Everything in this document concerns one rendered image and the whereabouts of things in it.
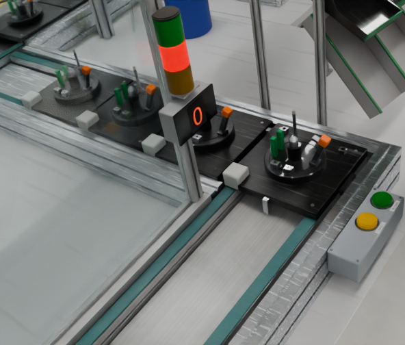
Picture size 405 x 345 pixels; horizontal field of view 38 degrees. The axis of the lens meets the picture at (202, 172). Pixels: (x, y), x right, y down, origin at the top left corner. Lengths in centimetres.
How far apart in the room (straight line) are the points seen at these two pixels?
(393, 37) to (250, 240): 68
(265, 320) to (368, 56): 73
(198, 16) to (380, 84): 85
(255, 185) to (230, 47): 85
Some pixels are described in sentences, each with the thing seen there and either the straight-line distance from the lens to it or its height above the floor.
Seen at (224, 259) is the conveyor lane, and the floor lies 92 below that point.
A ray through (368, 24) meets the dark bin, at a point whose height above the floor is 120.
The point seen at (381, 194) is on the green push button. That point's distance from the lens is 127.
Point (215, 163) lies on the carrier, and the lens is 138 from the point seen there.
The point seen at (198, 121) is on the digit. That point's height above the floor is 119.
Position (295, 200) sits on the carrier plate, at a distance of 126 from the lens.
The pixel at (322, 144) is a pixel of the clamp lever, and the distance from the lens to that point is 126.
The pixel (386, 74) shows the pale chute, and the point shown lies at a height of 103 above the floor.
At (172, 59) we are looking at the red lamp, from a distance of 106.
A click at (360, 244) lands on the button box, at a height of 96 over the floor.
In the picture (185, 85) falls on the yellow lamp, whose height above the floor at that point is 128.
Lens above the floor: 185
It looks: 40 degrees down
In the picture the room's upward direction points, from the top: 12 degrees counter-clockwise
